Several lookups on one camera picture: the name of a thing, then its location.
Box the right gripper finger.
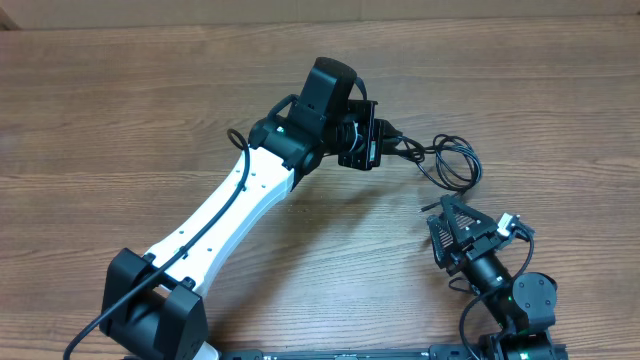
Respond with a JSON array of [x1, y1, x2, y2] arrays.
[[427, 214, 460, 270], [440, 195, 498, 245]]

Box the black thin usb cable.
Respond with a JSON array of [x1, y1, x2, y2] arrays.
[[392, 130, 476, 214]]

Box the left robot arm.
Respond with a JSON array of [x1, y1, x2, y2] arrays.
[[97, 57, 380, 360]]

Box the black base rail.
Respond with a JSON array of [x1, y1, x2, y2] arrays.
[[219, 344, 473, 360]]

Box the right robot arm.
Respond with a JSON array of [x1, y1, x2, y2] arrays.
[[427, 195, 569, 360]]

